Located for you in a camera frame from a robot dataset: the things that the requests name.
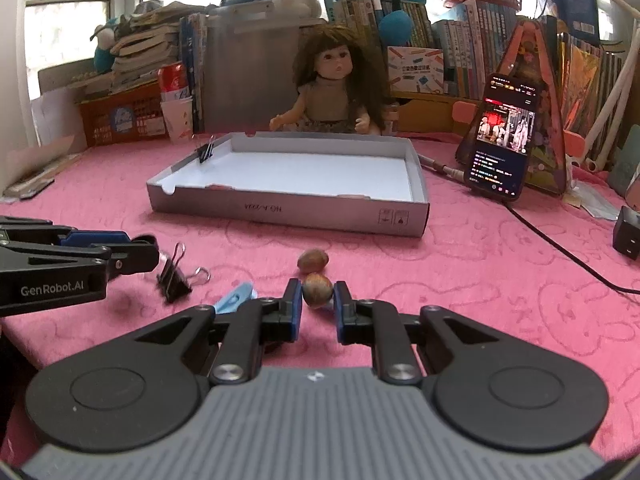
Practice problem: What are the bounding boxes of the light blue hair clip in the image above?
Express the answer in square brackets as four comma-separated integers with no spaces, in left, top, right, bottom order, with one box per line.
[212,282,258,316]

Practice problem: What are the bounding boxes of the row of thin colourful books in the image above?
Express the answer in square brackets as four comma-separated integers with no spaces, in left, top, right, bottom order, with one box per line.
[560,32,626,136]

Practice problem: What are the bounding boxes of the stack of lying books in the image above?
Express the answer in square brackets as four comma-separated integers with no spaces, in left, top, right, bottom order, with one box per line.
[107,2,211,93]

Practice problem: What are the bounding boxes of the flat booklets pile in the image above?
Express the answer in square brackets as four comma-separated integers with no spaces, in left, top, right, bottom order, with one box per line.
[0,152,83,201]

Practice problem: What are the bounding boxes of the row of upright books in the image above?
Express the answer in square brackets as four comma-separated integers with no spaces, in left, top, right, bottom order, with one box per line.
[320,0,528,101]

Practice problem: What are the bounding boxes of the white illustrated box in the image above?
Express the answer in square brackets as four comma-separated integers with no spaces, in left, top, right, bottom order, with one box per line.
[387,46,445,95]

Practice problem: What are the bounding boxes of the black binder clip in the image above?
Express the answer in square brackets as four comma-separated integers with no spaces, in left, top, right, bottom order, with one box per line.
[156,242,211,304]
[192,135,217,164]

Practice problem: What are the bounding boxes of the light blue cloth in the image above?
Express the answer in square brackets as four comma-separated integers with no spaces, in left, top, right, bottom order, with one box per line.
[567,180,621,221]

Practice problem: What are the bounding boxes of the black cable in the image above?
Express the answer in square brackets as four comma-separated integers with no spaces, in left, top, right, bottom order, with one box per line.
[502,199,640,295]

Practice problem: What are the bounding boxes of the white cable plug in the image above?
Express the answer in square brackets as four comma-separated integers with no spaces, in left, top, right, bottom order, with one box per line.
[417,154,468,179]

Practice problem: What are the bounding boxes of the pink rabbit-print mat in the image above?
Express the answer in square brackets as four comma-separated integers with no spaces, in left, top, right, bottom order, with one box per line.
[0,132,640,461]

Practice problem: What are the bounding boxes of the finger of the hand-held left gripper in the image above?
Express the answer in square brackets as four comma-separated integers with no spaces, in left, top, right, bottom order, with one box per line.
[0,216,156,251]
[0,240,160,281]

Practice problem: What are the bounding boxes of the black charger adapter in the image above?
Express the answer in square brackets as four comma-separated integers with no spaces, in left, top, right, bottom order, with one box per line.
[612,205,640,261]

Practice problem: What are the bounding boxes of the yellow wooden organiser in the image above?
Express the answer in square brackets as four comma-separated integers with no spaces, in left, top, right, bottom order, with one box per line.
[390,91,488,136]

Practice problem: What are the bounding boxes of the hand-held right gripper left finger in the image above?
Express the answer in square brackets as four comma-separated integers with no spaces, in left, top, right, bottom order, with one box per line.
[132,280,305,386]

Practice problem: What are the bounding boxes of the orange plastic basket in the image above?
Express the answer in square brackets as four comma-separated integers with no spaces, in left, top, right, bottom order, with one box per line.
[77,82,168,148]

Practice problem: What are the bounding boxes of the white plastic tube rack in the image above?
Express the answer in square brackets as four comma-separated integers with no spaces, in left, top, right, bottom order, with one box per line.
[582,0,640,173]

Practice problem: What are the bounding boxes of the black smartphone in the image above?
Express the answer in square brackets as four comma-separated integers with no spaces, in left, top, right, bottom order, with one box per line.
[463,74,542,203]

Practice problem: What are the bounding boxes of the grey-green book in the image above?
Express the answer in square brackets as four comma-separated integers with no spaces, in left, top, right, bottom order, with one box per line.
[610,125,640,196]

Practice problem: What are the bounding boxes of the white paper sheets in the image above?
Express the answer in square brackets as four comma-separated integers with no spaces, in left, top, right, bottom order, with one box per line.
[30,85,88,148]

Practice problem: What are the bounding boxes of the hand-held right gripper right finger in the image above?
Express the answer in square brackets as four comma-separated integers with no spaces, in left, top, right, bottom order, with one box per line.
[332,281,506,386]

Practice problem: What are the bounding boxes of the blue white plush toy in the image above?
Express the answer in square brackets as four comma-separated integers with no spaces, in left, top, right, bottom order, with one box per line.
[90,15,131,73]

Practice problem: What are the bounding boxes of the pink triangular stand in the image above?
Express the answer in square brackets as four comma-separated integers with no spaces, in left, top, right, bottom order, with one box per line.
[452,15,583,198]

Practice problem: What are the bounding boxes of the white paper cup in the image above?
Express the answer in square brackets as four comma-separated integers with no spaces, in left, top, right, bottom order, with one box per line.
[160,96,196,142]

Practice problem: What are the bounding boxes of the red soda can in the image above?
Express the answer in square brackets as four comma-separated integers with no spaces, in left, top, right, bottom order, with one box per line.
[157,61,193,103]

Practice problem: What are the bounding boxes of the brown nut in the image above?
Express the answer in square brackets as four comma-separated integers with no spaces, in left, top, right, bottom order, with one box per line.
[303,273,333,309]
[297,248,330,274]

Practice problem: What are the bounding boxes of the long-haired doll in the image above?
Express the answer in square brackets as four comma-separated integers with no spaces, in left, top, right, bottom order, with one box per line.
[269,24,393,137]

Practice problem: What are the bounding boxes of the white cardboard box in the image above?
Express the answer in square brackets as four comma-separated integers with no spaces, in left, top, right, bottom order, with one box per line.
[146,131,431,238]

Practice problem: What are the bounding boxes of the upright blue booklets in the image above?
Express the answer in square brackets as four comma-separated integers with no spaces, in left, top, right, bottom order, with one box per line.
[179,14,208,133]

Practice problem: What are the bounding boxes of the clear plastic storage box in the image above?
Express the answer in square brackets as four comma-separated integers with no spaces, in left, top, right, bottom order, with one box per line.
[205,2,326,133]

